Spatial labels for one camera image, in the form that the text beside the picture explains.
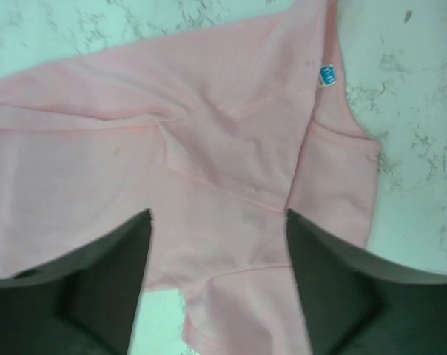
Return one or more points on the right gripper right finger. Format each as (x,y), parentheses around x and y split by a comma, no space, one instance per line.
(355,302)

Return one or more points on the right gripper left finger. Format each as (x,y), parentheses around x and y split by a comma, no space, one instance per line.
(81,303)

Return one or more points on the pink t shirt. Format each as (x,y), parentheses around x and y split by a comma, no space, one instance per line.
(218,132)

